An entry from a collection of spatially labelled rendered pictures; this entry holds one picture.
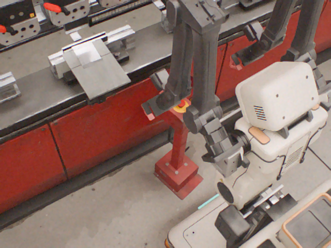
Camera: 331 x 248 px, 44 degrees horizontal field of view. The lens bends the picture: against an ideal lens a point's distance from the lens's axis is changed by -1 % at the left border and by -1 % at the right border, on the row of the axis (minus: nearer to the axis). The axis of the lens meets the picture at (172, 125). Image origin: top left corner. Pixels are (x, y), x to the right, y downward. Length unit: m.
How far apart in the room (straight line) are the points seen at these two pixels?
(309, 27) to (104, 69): 0.80
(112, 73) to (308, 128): 0.79
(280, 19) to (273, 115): 0.39
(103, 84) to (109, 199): 1.00
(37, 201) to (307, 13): 1.78
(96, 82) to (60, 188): 1.00
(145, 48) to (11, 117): 0.67
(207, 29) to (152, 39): 0.98
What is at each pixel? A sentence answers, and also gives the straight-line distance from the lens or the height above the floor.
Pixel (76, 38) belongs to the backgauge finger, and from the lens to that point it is 1.81.
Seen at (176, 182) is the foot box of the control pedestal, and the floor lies 0.12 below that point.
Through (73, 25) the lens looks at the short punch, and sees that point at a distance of 1.70.
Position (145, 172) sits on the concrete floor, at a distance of 2.54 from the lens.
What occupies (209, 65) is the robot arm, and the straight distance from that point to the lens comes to 1.10.
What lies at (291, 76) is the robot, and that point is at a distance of 1.24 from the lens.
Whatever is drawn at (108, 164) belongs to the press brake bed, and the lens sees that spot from 2.52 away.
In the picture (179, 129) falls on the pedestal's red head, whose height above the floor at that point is 0.70.
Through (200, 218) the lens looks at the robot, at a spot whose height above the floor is 0.28.
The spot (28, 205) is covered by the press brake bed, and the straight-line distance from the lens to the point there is 2.49.
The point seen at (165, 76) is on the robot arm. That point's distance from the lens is 1.38.
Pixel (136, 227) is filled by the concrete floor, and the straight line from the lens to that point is 2.41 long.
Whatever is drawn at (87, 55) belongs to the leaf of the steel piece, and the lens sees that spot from 1.75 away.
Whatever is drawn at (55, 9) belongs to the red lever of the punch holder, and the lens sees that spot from 1.52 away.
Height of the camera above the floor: 2.29
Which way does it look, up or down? 57 degrees down
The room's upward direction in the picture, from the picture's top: 6 degrees clockwise
